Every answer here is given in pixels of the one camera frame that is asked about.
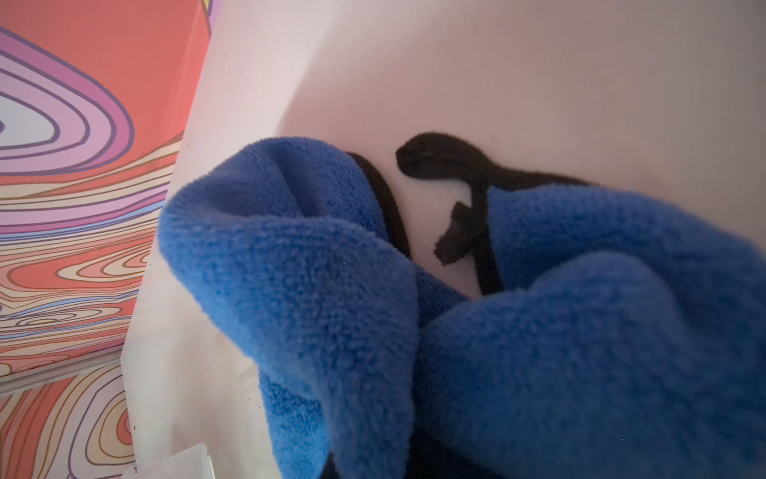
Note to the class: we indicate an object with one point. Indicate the blue microfiber cloth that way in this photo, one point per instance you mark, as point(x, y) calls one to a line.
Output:
point(616, 336)

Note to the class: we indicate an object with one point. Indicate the large clear lunch box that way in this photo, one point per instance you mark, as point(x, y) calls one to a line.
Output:
point(192, 463)

